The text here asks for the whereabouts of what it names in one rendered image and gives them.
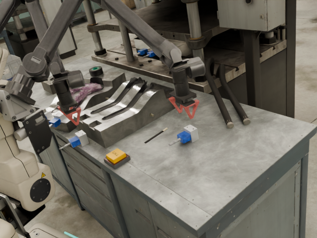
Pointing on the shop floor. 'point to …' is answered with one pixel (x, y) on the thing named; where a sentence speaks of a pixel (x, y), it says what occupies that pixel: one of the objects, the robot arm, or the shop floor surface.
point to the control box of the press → (251, 34)
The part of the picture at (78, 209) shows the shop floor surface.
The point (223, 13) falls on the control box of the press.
